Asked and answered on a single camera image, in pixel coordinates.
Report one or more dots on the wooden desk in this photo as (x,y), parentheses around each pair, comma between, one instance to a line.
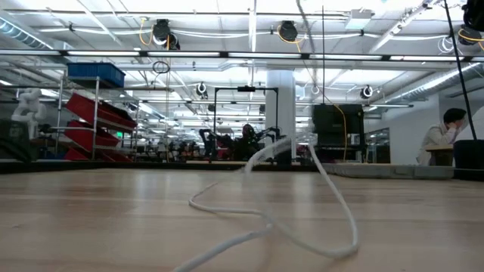
(438,148)

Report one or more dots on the LED light bar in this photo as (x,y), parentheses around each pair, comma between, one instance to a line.
(181,54)

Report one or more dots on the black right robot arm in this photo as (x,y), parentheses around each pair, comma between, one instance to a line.
(475,13)

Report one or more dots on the black display screen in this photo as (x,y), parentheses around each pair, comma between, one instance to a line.
(332,119)

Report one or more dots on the metal shelf rack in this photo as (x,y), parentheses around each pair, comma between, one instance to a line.
(97,113)

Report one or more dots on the grey plastic tool case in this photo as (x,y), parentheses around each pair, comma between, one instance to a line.
(378,172)

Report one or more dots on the blue plastic bin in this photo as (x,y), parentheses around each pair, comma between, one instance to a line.
(96,73)

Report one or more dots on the black cylindrical stand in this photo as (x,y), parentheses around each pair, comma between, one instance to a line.
(287,159)

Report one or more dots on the red plastic bin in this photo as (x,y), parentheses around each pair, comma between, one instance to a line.
(75,155)
(87,138)
(87,107)

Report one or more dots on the white pillar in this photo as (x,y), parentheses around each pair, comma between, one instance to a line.
(280,106)

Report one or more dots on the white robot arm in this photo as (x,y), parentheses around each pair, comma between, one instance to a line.
(28,109)

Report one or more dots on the black camera gantry frame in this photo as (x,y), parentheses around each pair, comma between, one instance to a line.
(246,88)

